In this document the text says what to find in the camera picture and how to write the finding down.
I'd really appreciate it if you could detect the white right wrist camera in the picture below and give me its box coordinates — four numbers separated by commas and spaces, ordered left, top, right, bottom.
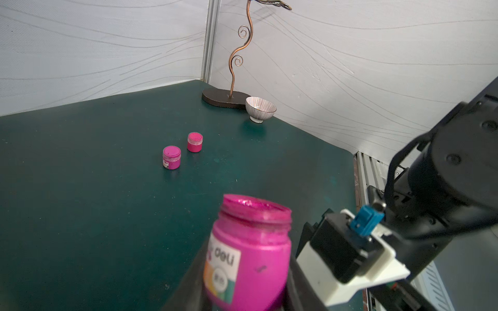
296, 206, 410, 307

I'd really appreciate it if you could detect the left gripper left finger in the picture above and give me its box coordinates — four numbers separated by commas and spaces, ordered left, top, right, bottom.
161, 239, 212, 311

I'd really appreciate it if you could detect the green table mat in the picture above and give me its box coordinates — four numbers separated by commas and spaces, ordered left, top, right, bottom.
1, 80, 356, 310

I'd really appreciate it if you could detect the magenta paint jar back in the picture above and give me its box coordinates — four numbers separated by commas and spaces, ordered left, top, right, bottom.
162, 146, 182, 170

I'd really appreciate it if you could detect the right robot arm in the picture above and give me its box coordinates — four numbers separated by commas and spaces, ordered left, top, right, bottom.
367, 81, 497, 310

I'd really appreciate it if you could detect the pink patterned bowl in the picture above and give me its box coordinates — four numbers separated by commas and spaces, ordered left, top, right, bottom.
245, 97, 277, 124

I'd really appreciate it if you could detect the magenta paint jar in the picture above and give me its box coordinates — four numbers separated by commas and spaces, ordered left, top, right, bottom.
162, 146, 182, 170
188, 132, 204, 153
203, 194, 292, 310

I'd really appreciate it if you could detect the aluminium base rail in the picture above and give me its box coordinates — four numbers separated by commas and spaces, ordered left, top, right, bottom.
354, 152, 389, 209

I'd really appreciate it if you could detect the metal hook tree stand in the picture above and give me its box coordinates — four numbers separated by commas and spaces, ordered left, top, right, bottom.
201, 0, 293, 110

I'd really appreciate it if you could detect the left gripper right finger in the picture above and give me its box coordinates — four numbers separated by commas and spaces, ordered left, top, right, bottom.
285, 266, 327, 311

